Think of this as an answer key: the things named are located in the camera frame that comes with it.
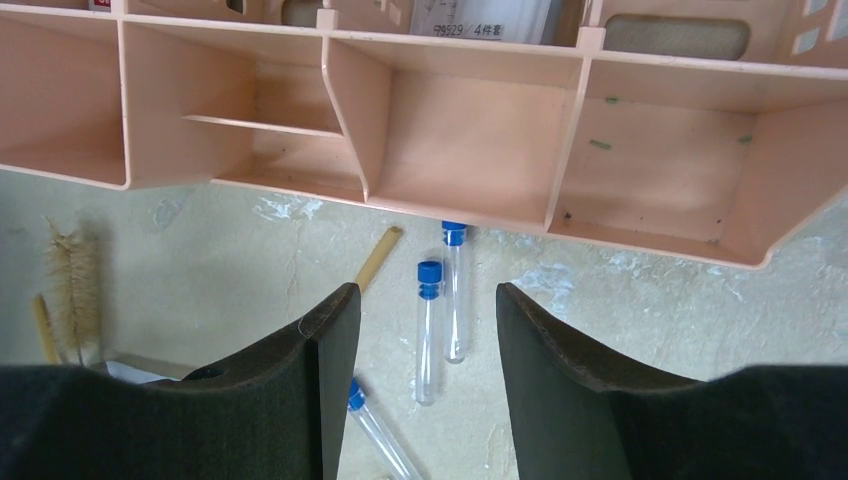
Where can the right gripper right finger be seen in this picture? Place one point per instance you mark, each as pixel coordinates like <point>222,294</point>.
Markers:
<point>581,410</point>

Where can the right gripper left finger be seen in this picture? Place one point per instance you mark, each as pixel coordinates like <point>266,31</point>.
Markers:
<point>273,410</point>

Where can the bristle test tube brush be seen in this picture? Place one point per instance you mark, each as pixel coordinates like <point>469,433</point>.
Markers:
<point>74,304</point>

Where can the blue-capped test tube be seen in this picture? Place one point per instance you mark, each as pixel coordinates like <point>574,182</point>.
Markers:
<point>380,435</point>
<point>427,381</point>
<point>457,292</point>

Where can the white zip pouch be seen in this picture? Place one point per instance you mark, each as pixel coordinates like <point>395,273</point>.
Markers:
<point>140,370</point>

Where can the peach plastic desk organizer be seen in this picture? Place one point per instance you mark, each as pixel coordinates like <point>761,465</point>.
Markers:
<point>709,130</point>

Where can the protractor ruler set pack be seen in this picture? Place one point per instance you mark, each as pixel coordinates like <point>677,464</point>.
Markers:
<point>523,21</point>

